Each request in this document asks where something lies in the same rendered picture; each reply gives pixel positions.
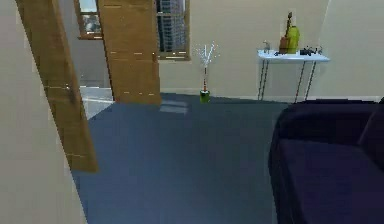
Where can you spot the small black object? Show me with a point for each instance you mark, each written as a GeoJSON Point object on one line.
{"type": "Point", "coordinates": [307, 51]}

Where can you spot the small grey figurine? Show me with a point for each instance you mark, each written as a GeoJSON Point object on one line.
{"type": "Point", "coordinates": [266, 47]}

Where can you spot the brown wooden room door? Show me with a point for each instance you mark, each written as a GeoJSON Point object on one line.
{"type": "Point", "coordinates": [60, 83]}
{"type": "Point", "coordinates": [131, 50]}

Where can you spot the wooden framed window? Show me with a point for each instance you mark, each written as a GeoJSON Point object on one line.
{"type": "Point", "coordinates": [173, 30]}
{"type": "Point", "coordinates": [88, 20]}

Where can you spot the dark purple sofa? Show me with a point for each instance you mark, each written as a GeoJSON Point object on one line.
{"type": "Point", "coordinates": [326, 166]}

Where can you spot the white console table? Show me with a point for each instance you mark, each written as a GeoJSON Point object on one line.
{"type": "Point", "coordinates": [290, 57]}

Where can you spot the small grey object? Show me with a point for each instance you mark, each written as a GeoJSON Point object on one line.
{"type": "Point", "coordinates": [320, 50]}

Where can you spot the yellow green vase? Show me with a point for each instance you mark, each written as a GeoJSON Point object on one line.
{"type": "Point", "coordinates": [293, 39]}

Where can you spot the white twig plant green pot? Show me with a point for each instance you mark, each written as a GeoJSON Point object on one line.
{"type": "Point", "coordinates": [205, 73]}

